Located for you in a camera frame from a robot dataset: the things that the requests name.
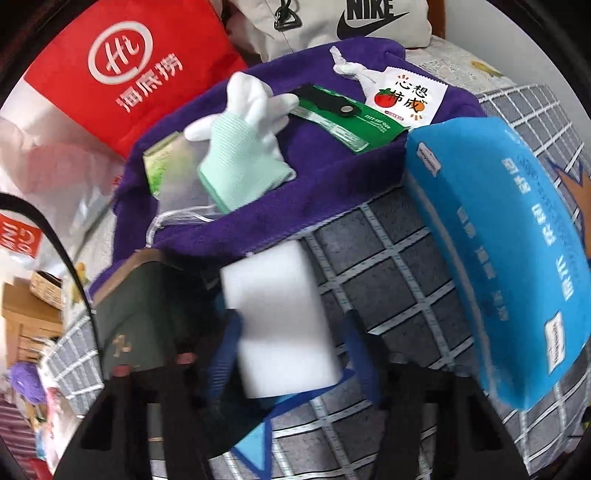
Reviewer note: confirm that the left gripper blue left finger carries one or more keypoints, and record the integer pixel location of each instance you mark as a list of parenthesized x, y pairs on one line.
[(223, 358)]

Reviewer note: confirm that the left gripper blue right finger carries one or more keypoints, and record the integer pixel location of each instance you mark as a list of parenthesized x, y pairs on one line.
[(360, 346)]

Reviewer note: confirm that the white foam sponge block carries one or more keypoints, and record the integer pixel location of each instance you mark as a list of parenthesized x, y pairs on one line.
[(286, 346)]

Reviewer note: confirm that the white mesh bag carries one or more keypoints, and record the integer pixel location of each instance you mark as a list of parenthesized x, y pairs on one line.
[(184, 201)]

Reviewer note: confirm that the blue tissue pack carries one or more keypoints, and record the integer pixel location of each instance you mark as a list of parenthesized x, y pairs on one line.
[(515, 256)]

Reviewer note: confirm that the white mint glove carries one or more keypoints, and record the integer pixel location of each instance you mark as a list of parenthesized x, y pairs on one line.
[(243, 161)]

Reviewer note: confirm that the green wet wipes pack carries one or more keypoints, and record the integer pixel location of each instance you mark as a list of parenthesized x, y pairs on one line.
[(369, 130)]

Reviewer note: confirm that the green tea leaf pouch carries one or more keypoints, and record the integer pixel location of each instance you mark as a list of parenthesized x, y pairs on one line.
[(168, 158)]

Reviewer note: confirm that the yellow adidas pouch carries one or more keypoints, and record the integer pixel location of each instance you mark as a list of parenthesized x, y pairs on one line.
[(327, 101)]

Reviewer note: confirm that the dark green tin box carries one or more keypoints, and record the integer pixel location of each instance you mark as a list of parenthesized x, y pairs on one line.
[(152, 308)]

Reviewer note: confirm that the small brown patterned box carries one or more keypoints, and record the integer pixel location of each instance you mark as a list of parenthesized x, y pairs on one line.
[(47, 288)]

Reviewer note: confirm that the wooden furniture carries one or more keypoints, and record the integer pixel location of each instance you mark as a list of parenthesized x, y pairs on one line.
[(29, 323)]

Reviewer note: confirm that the white miniso plastic bag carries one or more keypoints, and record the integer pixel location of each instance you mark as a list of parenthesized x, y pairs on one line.
[(56, 165)]

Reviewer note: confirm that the white persimmon snack packet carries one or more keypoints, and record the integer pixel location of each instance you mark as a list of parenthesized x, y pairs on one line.
[(411, 99)]

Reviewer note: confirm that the red paper shopping bag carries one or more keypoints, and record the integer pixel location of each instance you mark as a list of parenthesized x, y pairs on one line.
[(121, 66)]

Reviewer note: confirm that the beige nike waist bag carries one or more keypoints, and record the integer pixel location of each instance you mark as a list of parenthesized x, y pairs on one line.
[(272, 29)]

